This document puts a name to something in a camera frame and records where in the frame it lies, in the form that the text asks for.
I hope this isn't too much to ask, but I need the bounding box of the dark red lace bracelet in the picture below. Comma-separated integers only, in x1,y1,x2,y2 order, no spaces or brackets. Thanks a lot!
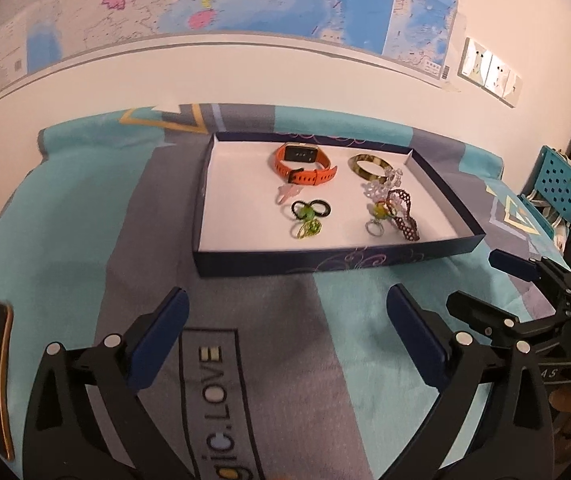
384,187,422,242

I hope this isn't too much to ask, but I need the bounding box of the silver ring with coloured stone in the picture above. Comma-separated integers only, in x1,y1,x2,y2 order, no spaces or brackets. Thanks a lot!
363,199,391,239

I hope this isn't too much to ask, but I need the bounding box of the clear crystal bracelet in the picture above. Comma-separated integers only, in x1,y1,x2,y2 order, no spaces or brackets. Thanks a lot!
362,167,407,201

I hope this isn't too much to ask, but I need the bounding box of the green stone gold ring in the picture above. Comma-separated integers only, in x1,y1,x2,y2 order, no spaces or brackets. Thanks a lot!
291,207,323,241

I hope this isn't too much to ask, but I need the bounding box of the tortoiseshell bangle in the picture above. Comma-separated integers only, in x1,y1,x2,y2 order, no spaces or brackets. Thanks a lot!
347,153,394,183

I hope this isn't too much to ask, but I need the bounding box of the pink crystal hair clip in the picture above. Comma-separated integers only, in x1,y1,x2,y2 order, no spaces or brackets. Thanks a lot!
276,183,301,205

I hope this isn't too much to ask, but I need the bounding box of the orange smart watch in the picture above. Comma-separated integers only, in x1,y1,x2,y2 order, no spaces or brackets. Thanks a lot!
272,143,337,186

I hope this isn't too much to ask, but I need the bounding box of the dark blue jewelry tray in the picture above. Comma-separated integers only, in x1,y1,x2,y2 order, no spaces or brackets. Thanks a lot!
194,132,485,278

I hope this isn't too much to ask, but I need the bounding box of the blue perforated plastic basket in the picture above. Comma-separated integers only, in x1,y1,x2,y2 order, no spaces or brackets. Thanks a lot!
528,145,571,226

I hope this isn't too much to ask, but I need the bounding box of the teal and grey bedspread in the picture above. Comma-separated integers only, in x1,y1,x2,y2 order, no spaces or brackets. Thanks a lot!
0,104,558,479

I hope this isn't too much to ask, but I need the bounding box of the white wall socket panel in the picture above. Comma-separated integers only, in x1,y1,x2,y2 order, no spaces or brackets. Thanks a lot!
458,37,523,108

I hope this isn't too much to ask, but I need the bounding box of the wall map poster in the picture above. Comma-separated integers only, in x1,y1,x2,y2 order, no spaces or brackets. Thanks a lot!
0,0,458,92

